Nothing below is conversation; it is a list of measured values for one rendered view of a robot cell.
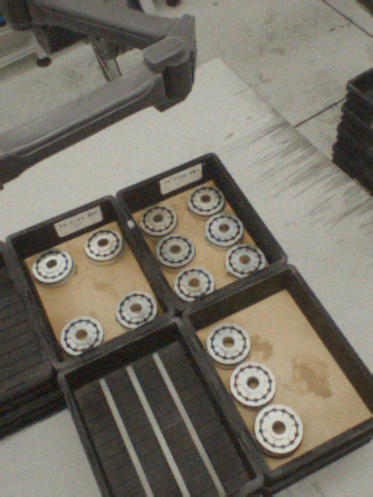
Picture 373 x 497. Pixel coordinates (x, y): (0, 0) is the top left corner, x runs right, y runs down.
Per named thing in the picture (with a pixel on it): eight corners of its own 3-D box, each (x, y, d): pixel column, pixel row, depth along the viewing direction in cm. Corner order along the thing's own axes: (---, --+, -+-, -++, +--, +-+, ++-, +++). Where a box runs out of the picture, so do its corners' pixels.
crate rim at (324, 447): (179, 317, 138) (178, 313, 136) (290, 266, 144) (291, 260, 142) (267, 483, 118) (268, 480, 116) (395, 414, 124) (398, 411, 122)
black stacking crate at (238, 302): (183, 335, 146) (180, 314, 137) (287, 285, 152) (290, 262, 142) (265, 491, 126) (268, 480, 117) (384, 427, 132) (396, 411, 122)
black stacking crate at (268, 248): (120, 218, 167) (114, 193, 157) (214, 179, 172) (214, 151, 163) (182, 334, 147) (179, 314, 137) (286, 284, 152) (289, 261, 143)
